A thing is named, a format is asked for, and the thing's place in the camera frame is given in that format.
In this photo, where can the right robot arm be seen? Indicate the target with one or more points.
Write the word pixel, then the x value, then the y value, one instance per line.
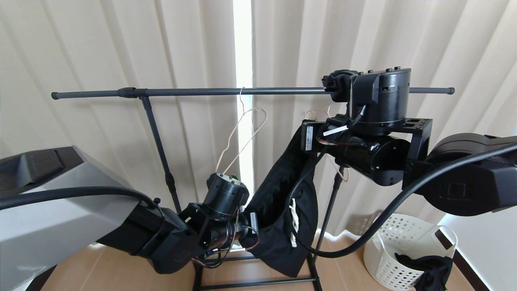
pixel 464 182

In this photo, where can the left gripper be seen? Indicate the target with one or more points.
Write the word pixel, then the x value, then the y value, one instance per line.
pixel 226 234

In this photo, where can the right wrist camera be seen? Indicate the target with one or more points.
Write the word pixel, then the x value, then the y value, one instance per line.
pixel 339 85

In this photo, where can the black shorts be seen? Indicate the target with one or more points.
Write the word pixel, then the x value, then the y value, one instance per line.
pixel 274 202

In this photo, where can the beige curtain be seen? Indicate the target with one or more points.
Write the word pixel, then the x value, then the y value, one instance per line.
pixel 444 40
pixel 101 52

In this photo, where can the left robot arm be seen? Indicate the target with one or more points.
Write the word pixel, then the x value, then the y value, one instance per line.
pixel 60 226

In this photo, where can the black clothes rack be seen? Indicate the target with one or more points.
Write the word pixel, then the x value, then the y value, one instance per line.
pixel 194 92

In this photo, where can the black garment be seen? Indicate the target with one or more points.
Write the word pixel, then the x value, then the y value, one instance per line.
pixel 432 266

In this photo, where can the white laundry basket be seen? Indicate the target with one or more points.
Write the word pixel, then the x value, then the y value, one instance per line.
pixel 387 258

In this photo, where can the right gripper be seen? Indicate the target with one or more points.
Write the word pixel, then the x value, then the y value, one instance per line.
pixel 371 157

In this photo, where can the pink clothes hanger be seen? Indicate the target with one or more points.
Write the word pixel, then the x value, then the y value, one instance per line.
pixel 241 101
pixel 341 171

